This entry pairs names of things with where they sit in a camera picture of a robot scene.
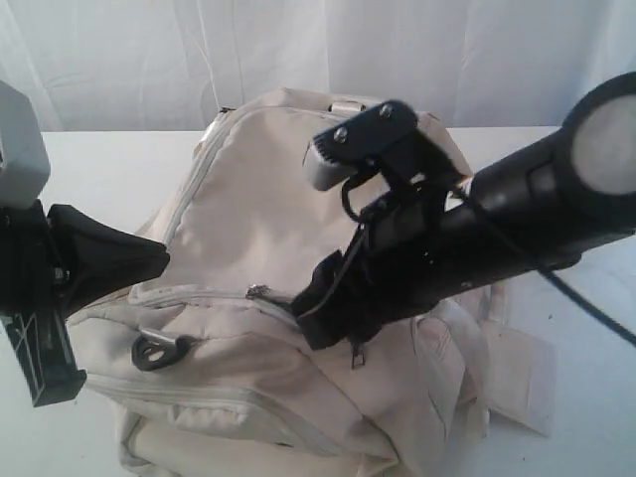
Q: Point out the cream canvas duffel bag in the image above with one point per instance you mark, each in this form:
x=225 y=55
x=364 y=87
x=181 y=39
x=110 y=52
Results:
x=251 y=398

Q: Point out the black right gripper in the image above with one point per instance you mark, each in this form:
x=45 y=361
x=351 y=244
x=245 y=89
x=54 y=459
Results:
x=400 y=263

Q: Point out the dark metal zipper pull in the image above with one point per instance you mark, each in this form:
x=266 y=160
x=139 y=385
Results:
x=358 y=354

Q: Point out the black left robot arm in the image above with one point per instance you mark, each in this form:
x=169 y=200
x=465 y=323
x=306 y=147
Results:
x=25 y=165

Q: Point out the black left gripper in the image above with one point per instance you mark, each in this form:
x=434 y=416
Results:
x=78 y=255

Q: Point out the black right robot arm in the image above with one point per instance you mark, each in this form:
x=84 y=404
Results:
x=542 y=207

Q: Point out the key ring zipper pull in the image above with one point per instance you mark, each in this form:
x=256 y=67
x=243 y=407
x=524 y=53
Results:
x=266 y=293

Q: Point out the black D-ring buckle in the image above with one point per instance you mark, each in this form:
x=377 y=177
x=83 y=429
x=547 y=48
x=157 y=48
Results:
x=153 y=352

